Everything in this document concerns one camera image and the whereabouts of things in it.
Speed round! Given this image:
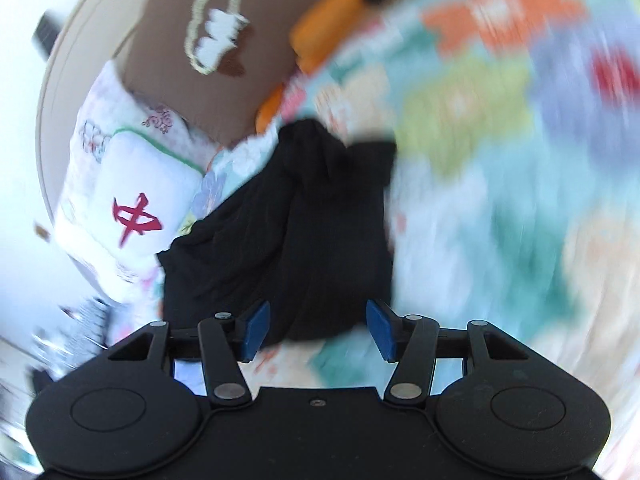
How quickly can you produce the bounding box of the black garment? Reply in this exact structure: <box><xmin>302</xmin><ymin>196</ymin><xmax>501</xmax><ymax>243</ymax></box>
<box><xmin>158</xmin><ymin>119</ymin><xmax>396</xmax><ymax>347</ymax></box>

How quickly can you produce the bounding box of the patterned bedside table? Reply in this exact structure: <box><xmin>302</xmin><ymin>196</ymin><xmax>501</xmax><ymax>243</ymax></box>
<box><xmin>1</xmin><ymin>297</ymin><xmax>114</xmax><ymax>479</ymax></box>

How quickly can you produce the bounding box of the white pillow red character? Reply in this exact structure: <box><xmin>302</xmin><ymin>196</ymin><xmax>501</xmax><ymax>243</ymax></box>
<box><xmin>54</xmin><ymin>128</ymin><xmax>204</xmax><ymax>302</ymax></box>

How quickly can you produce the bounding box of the pink floral pillow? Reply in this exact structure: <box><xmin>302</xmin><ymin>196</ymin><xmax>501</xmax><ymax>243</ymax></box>
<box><xmin>65</xmin><ymin>62</ymin><xmax>217</xmax><ymax>302</ymax></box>

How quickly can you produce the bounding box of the floral quilt bedspread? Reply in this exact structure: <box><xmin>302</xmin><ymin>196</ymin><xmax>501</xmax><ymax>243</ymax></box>
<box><xmin>104</xmin><ymin>0</ymin><xmax>640</xmax><ymax>461</ymax></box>

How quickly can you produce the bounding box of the brown cushion with emblem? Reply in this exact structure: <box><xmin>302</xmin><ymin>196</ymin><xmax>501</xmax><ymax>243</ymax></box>
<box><xmin>124</xmin><ymin>0</ymin><xmax>318</xmax><ymax>145</ymax></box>

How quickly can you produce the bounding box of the orange black plush toy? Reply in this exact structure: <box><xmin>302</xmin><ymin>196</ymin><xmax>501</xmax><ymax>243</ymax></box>
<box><xmin>254</xmin><ymin>0</ymin><xmax>436</xmax><ymax>134</ymax></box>

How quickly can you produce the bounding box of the small wall sticker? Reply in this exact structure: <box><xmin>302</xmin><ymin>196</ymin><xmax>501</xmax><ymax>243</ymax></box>
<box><xmin>32</xmin><ymin>12</ymin><xmax>62</xmax><ymax>58</ymax></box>

